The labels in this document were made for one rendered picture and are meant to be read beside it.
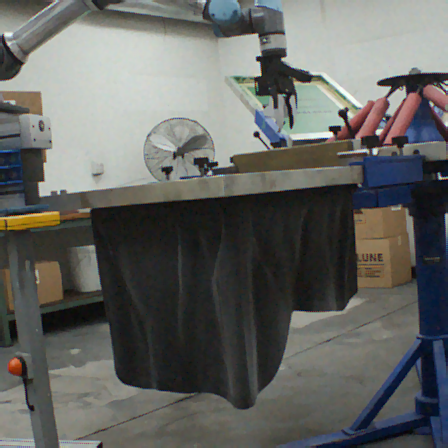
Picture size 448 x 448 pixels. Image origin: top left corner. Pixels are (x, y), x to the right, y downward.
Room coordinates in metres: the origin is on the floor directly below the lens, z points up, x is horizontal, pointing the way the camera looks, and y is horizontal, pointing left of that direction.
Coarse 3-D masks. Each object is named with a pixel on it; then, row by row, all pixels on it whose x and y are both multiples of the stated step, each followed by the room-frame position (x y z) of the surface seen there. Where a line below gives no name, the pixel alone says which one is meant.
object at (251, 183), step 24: (336, 168) 1.48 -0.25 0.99; (360, 168) 1.56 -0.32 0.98; (72, 192) 1.51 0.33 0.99; (96, 192) 1.45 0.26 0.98; (120, 192) 1.40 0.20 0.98; (144, 192) 1.35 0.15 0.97; (168, 192) 1.30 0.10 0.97; (192, 192) 1.26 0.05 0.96; (216, 192) 1.22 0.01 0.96; (240, 192) 1.24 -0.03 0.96; (264, 192) 1.29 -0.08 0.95
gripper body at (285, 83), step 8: (256, 56) 1.89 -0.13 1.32; (264, 56) 1.85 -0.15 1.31; (272, 56) 1.85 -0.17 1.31; (280, 56) 1.86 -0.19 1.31; (264, 64) 1.87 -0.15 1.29; (272, 64) 1.85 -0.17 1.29; (264, 72) 1.87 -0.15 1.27; (272, 72) 1.86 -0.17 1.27; (280, 72) 1.84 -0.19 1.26; (256, 80) 1.87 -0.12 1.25; (264, 80) 1.85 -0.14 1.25; (272, 80) 1.84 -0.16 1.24; (280, 80) 1.83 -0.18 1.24; (288, 80) 1.86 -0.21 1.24; (256, 88) 1.88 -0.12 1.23; (264, 88) 1.86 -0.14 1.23; (280, 88) 1.83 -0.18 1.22; (288, 88) 1.86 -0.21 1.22
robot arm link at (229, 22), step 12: (156, 0) 1.78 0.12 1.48; (168, 0) 1.76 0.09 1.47; (180, 0) 1.75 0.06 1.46; (192, 0) 1.74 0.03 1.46; (204, 0) 1.73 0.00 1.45; (216, 0) 1.71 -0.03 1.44; (228, 0) 1.70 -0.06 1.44; (192, 12) 1.76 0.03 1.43; (204, 12) 1.74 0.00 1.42; (216, 12) 1.71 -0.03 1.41; (228, 12) 1.71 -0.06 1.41; (240, 12) 1.74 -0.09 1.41; (216, 24) 1.77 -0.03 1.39; (228, 24) 1.74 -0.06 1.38; (240, 24) 1.80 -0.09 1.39
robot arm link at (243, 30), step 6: (246, 12) 1.85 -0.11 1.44; (246, 18) 1.84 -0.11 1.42; (246, 24) 1.85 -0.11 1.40; (216, 30) 1.86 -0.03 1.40; (222, 30) 1.86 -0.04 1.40; (234, 30) 1.82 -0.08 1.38; (240, 30) 1.85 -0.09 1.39; (246, 30) 1.86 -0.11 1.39; (252, 30) 1.86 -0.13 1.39; (216, 36) 1.88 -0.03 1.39; (222, 36) 1.88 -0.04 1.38; (228, 36) 1.88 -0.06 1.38; (234, 36) 1.88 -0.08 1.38
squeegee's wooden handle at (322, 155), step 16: (320, 144) 1.77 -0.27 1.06; (336, 144) 1.74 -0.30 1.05; (352, 144) 1.74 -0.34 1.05; (240, 160) 1.95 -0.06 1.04; (256, 160) 1.91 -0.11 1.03; (272, 160) 1.88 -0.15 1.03; (288, 160) 1.84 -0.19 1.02; (304, 160) 1.81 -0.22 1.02; (320, 160) 1.77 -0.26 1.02; (336, 160) 1.74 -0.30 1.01
